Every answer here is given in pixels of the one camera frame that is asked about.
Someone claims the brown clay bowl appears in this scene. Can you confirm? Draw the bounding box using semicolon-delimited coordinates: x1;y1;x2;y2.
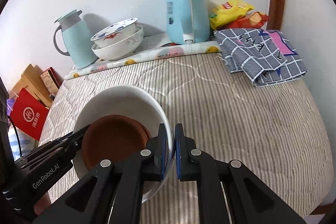
81;115;151;170

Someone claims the person's left hand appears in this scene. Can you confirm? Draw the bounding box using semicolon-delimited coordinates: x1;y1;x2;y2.
34;193;51;215

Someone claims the red paper bag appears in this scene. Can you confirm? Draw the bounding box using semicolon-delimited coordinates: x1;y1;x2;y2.
10;88;49;141

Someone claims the patterned brown box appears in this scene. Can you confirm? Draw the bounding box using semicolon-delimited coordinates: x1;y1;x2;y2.
40;67;64;96

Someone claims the brown paper bag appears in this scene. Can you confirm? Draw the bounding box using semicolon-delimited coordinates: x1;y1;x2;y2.
9;64;53;108

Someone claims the striped quilted tablecloth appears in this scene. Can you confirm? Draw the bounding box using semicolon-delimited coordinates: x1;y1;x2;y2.
41;53;334;217

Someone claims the light blue thermos jug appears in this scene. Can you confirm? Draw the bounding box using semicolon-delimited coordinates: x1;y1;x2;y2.
53;10;98;69

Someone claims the white scroll pattern bowl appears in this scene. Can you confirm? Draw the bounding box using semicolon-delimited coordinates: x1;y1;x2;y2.
91;25;143;60

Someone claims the fish pattern porcelain bowl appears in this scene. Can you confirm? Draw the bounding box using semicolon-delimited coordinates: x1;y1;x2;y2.
91;18;138;48

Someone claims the fruit print table mat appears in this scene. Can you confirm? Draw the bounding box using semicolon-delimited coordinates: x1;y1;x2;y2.
64;34;221;80

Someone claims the grey checkered folded cloth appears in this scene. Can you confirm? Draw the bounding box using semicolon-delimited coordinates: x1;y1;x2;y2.
214;28;307;88

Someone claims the light blue electric kettle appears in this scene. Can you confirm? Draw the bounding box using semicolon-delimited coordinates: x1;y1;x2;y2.
166;0;210;44

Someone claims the red chips bag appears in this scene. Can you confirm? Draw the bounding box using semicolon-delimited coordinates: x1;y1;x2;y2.
227;11;269;29

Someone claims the yellow chips bag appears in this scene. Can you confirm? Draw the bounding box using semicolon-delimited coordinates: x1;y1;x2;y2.
209;0;255;30

